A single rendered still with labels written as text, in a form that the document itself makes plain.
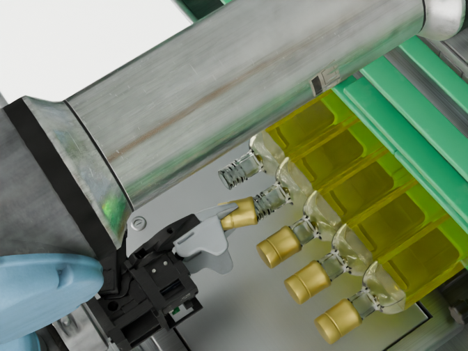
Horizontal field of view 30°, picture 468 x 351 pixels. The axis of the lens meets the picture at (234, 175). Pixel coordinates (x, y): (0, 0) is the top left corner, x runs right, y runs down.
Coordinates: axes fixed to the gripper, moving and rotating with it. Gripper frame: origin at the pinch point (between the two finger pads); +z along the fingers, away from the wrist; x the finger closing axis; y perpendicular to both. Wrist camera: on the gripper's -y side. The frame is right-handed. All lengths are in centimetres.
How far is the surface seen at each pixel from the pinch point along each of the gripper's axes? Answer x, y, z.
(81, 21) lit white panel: -12, -50, 3
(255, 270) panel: -12.7, 3.2, 1.1
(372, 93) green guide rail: 6.2, 0.1, 22.3
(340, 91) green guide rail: 4.1, -3.7, 20.4
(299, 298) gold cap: 1.1, 14.6, 0.5
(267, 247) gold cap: 1.6, 7.3, 1.1
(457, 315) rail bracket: -4.7, 25.4, 15.5
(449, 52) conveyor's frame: 14.7, 5.5, 28.6
